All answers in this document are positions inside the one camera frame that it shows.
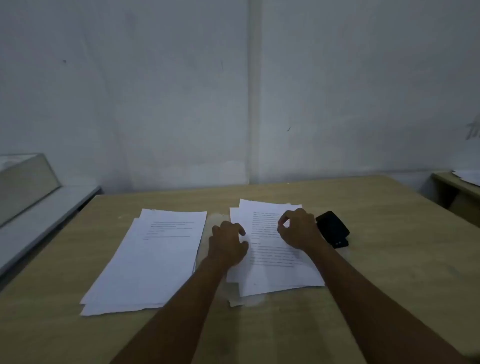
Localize person's right hand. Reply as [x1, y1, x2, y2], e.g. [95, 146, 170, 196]
[277, 208, 325, 253]

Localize person's left hand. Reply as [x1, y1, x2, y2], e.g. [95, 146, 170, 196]
[207, 220, 250, 269]

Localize printed white paper sheet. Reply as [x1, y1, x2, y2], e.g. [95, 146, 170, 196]
[238, 199, 325, 298]

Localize person's left forearm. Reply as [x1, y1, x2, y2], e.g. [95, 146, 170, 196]
[110, 258, 237, 364]

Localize person's right forearm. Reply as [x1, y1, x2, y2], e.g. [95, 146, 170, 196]
[304, 240, 470, 364]

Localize small white paper pile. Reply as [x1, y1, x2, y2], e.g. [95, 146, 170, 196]
[226, 207, 248, 284]

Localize black stapler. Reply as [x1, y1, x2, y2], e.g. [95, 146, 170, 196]
[315, 211, 351, 249]

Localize large white paper pile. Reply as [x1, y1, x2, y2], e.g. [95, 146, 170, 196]
[80, 209, 208, 317]

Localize wooden side desk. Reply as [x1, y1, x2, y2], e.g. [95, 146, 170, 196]
[431, 170, 480, 228]

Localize white papers on side desk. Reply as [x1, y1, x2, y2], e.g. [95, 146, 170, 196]
[451, 169, 480, 187]

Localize grey bench ledge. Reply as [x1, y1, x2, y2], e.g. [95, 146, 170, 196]
[0, 185, 102, 279]

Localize slanted grey panel box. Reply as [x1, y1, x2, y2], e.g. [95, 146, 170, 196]
[0, 153, 62, 228]

